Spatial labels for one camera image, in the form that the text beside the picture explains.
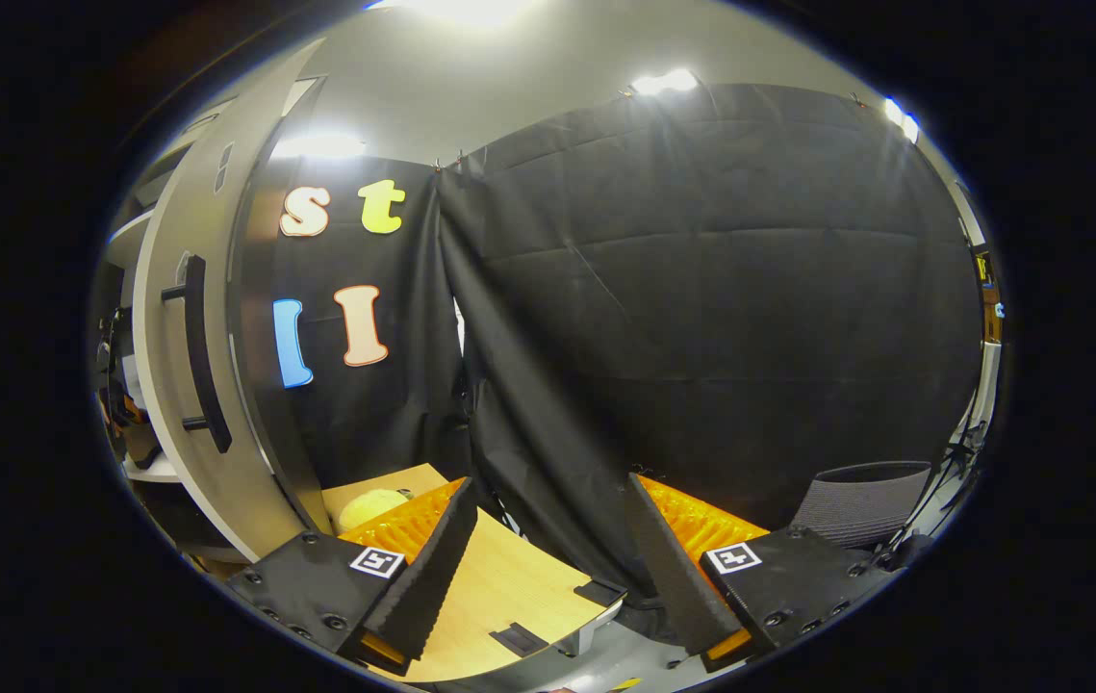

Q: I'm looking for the yellow round object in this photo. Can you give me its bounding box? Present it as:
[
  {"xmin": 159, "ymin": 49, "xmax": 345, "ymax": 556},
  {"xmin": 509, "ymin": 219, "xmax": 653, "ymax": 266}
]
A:
[{"xmin": 336, "ymin": 488, "xmax": 412, "ymax": 533}]

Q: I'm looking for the black door handle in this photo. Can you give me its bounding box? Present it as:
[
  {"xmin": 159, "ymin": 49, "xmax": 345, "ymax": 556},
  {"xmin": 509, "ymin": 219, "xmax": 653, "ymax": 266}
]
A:
[{"xmin": 161, "ymin": 255, "xmax": 233, "ymax": 453}]

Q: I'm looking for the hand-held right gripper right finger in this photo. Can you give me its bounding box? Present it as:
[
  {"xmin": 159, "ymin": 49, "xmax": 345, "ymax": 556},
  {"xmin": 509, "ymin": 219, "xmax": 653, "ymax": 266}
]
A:
[{"xmin": 624, "ymin": 472, "xmax": 895, "ymax": 672}]

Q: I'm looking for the ceiling light panel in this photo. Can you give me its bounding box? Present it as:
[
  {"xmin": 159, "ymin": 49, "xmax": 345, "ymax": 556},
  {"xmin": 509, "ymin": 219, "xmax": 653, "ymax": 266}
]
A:
[
  {"xmin": 632, "ymin": 67, "xmax": 700, "ymax": 97},
  {"xmin": 884, "ymin": 96, "xmax": 921, "ymax": 143},
  {"xmin": 365, "ymin": 0, "xmax": 534, "ymax": 28},
  {"xmin": 270, "ymin": 133, "xmax": 368, "ymax": 160}
]

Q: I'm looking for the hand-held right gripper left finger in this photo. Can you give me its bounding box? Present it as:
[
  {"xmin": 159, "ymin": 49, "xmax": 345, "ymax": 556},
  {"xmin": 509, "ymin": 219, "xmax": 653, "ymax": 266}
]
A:
[{"xmin": 225, "ymin": 478, "xmax": 479, "ymax": 675}]

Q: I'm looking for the white cabinet door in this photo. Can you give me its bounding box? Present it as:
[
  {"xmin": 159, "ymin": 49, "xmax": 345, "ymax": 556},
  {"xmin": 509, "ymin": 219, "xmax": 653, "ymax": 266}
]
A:
[{"xmin": 132, "ymin": 38, "xmax": 337, "ymax": 564}]

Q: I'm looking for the grey mesh office chair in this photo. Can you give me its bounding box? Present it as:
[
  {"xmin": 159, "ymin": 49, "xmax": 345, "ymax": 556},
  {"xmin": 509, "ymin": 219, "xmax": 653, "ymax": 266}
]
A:
[{"xmin": 791, "ymin": 460, "xmax": 933, "ymax": 552}]

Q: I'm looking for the black backdrop cloth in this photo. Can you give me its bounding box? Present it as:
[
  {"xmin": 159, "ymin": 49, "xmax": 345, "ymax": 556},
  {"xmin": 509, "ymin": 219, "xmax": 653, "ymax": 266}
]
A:
[
  {"xmin": 437, "ymin": 82, "xmax": 986, "ymax": 617},
  {"xmin": 244, "ymin": 154, "xmax": 472, "ymax": 492}
]

